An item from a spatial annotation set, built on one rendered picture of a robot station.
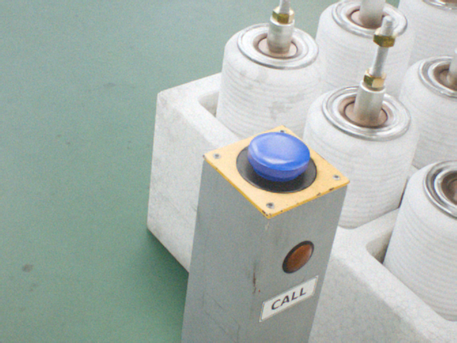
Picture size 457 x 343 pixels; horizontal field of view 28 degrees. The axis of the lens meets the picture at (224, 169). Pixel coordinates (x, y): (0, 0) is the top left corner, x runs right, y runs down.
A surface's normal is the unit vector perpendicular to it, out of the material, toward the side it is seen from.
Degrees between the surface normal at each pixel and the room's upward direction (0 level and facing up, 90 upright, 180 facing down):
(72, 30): 0
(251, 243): 90
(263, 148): 3
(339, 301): 90
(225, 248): 90
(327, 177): 0
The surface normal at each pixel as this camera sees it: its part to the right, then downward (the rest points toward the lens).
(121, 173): 0.11, -0.77
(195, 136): -0.80, 0.30
